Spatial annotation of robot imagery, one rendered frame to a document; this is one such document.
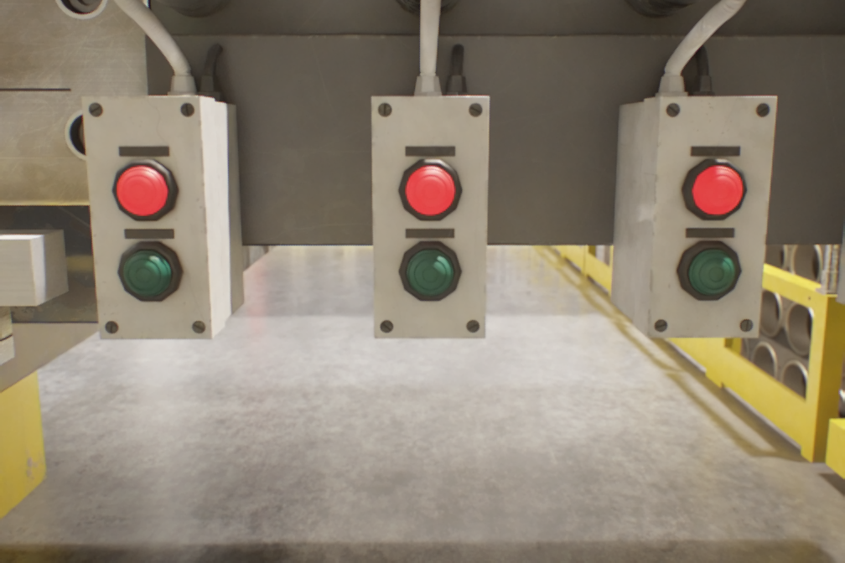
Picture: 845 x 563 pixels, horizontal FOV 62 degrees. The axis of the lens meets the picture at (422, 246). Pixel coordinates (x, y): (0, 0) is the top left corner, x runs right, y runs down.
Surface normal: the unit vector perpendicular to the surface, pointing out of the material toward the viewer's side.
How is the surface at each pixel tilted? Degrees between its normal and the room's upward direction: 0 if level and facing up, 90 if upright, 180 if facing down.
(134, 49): 90
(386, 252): 90
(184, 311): 90
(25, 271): 90
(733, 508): 0
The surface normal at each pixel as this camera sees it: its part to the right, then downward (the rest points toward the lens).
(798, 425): -1.00, 0.00
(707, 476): 0.00, -0.99
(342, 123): 0.01, 0.16
